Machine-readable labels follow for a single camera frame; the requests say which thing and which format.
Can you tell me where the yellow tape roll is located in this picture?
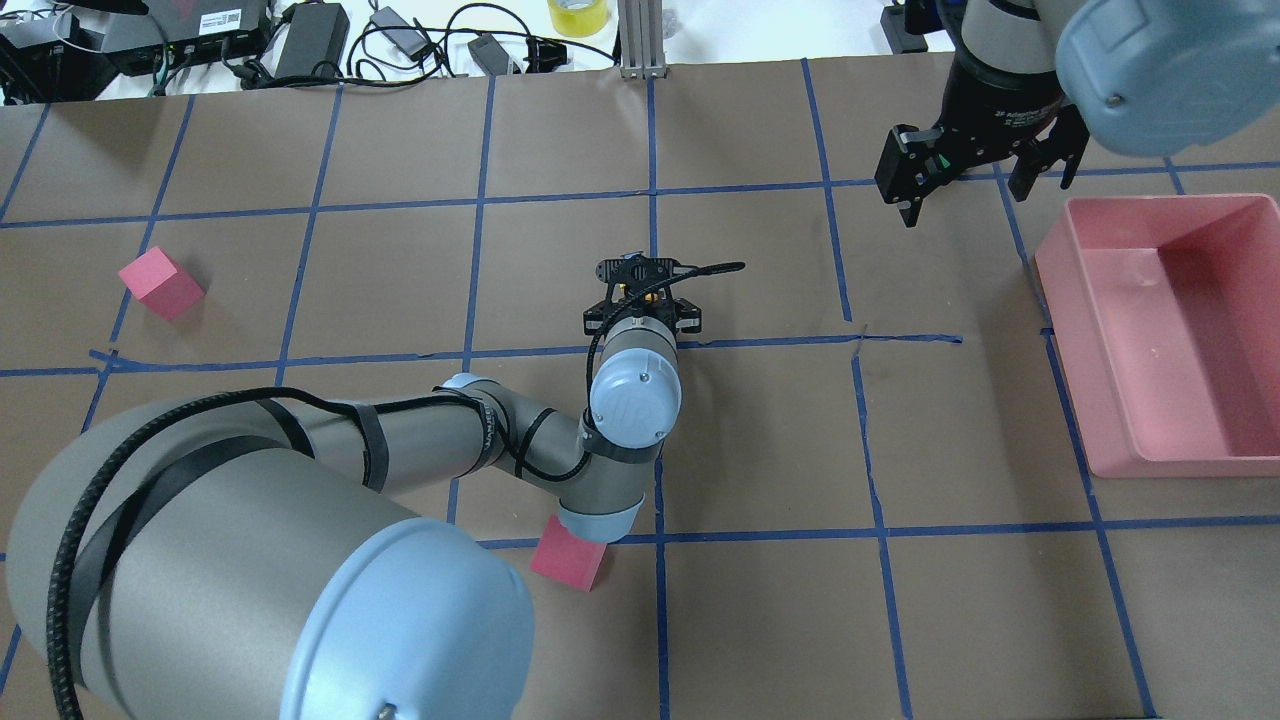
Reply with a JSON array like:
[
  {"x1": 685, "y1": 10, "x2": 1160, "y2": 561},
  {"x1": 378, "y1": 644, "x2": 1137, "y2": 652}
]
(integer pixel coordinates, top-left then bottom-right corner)
[{"x1": 547, "y1": 0, "x2": 609, "y2": 38}]

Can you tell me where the pink plastic bin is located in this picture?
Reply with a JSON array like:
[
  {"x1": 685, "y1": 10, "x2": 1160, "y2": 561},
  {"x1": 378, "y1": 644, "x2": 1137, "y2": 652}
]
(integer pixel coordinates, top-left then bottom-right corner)
[{"x1": 1036, "y1": 193, "x2": 1279, "y2": 478}]

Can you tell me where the pink cube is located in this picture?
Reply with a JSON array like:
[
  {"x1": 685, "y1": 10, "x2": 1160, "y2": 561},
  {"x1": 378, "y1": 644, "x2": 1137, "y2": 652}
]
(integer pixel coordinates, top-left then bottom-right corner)
[
  {"x1": 530, "y1": 516, "x2": 608, "y2": 592},
  {"x1": 116, "y1": 247, "x2": 206, "y2": 322}
]

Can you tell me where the pink cube far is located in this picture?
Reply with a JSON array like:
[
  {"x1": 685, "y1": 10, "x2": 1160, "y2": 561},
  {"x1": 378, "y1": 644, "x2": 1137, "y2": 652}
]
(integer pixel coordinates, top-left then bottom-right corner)
[{"x1": 530, "y1": 516, "x2": 608, "y2": 592}]

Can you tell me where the black power adapter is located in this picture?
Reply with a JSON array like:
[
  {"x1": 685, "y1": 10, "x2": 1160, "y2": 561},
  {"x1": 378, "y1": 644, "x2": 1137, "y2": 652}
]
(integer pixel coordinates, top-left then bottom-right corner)
[{"x1": 274, "y1": 1, "x2": 349, "y2": 79}]

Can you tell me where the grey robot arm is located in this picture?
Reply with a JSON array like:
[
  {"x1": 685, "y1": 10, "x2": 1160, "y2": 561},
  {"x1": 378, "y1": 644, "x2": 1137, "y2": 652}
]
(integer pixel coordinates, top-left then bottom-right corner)
[
  {"x1": 874, "y1": 1, "x2": 1279, "y2": 227},
  {"x1": 6, "y1": 252, "x2": 742, "y2": 719}
]

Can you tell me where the pink cube near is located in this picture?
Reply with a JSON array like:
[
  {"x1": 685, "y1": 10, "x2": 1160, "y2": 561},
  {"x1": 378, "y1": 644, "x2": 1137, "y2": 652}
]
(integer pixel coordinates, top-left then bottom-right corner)
[{"x1": 116, "y1": 247, "x2": 206, "y2": 322}]

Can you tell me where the aluminium frame post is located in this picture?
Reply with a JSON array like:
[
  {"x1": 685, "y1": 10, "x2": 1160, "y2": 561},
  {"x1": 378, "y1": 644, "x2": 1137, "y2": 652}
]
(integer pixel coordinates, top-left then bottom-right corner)
[{"x1": 616, "y1": 0, "x2": 669, "y2": 79}]

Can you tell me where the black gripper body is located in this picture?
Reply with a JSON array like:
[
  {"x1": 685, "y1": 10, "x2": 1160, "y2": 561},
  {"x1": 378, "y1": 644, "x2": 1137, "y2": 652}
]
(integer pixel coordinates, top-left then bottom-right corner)
[
  {"x1": 582, "y1": 254, "x2": 703, "y2": 336},
  {"x1": 874, "y1": 50, "x2": 1091, "y2": 206}
]

